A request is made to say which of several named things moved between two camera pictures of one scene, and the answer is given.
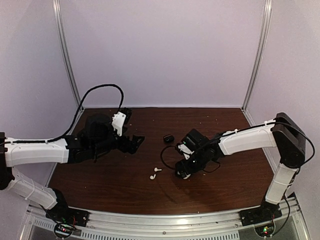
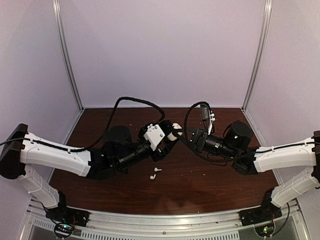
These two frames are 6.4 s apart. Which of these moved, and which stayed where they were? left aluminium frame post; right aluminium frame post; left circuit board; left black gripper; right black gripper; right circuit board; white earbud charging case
Moved: right black gripper; white earbud charging case; left black gripper
Stayed: left aluminium frame post; left circuit board; right aluminium frame post; right circuit board
